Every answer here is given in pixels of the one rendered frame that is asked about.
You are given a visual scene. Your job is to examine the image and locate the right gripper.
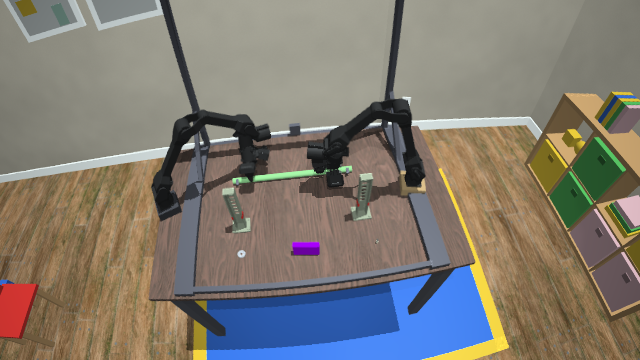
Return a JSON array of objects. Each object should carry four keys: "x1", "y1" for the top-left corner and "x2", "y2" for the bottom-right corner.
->
[{"x1": 239, "y1": 145, "x2": 257, "y2": 182}]

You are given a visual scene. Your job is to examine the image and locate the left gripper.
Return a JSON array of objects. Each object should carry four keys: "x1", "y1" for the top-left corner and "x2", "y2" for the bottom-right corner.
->
[{"x1": 326, "y1": 158, "x2": 344, "y2": 188}]

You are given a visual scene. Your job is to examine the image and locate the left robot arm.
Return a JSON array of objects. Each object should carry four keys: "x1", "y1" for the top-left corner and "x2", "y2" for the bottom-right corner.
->
[{"x1": 307, "y1": 99, "x2": 426, "y2": 187}]

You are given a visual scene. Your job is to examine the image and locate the purple block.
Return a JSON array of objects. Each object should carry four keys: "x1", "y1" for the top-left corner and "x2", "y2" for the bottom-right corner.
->
[{"x1": 292, "y1": 242, "x2": 320, "y2": 255}]

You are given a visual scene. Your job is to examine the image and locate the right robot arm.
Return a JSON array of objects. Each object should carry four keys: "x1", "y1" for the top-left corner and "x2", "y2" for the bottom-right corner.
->
[{"x1": 151, "y1": 110, "x2": 271, "y2": 210}]

